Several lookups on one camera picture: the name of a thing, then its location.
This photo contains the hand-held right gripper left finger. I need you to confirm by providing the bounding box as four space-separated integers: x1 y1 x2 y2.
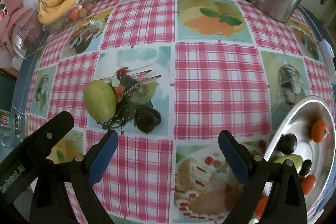
29 130 119 224

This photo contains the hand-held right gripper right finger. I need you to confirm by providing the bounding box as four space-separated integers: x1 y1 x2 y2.
218 130 308 224

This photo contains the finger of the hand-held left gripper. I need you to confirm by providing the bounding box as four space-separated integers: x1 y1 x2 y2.
25 111 74 159

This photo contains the dark plum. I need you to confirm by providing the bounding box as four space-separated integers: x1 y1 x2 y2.
299 159 313 177
278 133 298 155
134 106 162 133

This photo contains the round steel plate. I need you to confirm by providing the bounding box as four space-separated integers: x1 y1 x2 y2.
252 95 336 224

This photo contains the clear glass mug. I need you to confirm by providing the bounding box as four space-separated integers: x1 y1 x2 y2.
0 109 28 148

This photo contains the pink checkered printed tablecloth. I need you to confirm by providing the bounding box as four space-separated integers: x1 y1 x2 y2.
25 0 334 224

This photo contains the pink flower bouquet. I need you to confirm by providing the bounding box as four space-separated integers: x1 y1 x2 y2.
0 0 45 68

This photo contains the clear plastic container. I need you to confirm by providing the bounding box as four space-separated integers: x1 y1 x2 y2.
43 0 105 31

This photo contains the white power strip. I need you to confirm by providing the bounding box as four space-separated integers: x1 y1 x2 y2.
321 40 336 56

